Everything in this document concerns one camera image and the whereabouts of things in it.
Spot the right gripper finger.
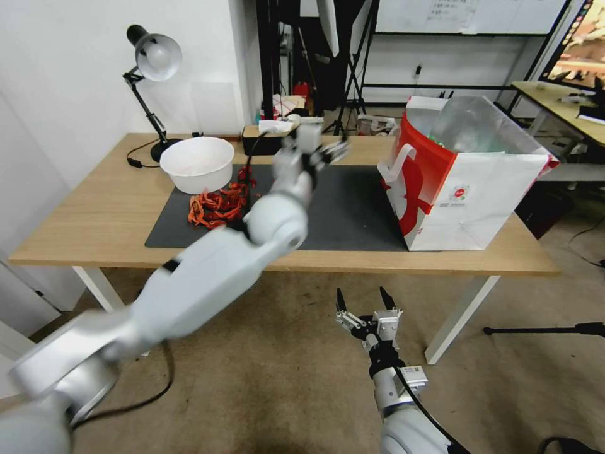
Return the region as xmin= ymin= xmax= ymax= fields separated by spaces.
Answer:
xmin=334 ymin=287 xmax=369 ymax=337
xmin=379 ymin=285 xmax=405 ymax=322

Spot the white round takeout container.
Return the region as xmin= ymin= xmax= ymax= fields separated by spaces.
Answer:
xmin=159 ymin=136 xmax=236 ymax=195

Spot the red and white takeout bag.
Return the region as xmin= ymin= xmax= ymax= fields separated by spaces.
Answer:
xmin=376 ymin=94 xmax=560 ymax=252

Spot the black desk mat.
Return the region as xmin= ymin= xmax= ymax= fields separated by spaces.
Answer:
xmin=144 ymin=163 xmax=413 ymax=252

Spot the black tissue box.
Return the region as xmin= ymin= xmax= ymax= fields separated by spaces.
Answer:
xmin=241 ymin=119 xmax=303 ymax=157

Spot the cardboard box with red print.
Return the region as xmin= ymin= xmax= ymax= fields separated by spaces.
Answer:
xmin=271 ymin=93 xmax=309 ymax=120

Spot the black light stand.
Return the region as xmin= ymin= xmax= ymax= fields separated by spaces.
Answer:
xmin=325 ymin=0 xmax=379 ymax=137

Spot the pile of red chilli peppers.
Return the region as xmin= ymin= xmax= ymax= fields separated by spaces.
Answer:
xmin=188 ymin=165 xmax=259 ymax=231

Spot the white softbox reflector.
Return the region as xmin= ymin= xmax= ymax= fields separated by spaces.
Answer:
xmin=317 ymin=0 xmax=374 ymax=59

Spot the black tripod leg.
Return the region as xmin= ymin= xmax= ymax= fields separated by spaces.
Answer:
xmin=482 ymin=321 xmax=605 ymax=339

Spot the black box under desk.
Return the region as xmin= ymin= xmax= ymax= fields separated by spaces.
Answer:
xmin=514 ymin=182 xmax=575 ymax=240

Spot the black and white desk lamp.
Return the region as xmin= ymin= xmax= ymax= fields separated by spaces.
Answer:
xmin=122 ymin=24 xmax=186 ymax=165

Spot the pale side desk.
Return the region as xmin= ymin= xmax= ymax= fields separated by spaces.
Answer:
xmin=512 ymin=80 xmax=605 ymax=148

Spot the wooden table with white legs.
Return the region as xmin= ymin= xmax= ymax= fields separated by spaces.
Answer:
xmin=8 ymin=132 xmax=562 ymax=366

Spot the computer monitor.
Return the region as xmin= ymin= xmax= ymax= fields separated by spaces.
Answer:
xmin=542 ymin=0 xmax=605 ymax=91

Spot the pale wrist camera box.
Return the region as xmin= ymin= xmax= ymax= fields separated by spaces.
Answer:
xmin=373 ymin=310 xmax=403 ymax=341

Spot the white bag with handles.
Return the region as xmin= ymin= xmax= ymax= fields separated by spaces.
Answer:
xmin=356 ymin=113 xmax=399 ymax=138

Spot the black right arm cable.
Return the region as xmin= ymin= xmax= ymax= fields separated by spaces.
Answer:
xmin=395 ymin=364 xmax=466 ymax=454

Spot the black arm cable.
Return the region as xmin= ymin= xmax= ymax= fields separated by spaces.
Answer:
xmin=395 ymin=364 xmax=466 ymax=454
xmin=71 ymin=338 xmax=174 ymax=429

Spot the black lamp cord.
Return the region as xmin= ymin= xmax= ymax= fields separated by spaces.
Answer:
xmin=125 ymin=141 xmax=163 ymax=170

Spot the whiteboard with black frame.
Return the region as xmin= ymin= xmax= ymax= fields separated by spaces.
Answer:
xmin=361 ymin=0 xmax=575 ymax=91

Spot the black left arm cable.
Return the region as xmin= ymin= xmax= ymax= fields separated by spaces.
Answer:
xmin=71 ymin=338 xmax=174 ymax=429

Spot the black floor cable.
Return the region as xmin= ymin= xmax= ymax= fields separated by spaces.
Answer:
xmin=538 ymin=436 xmax=605 ymax=454

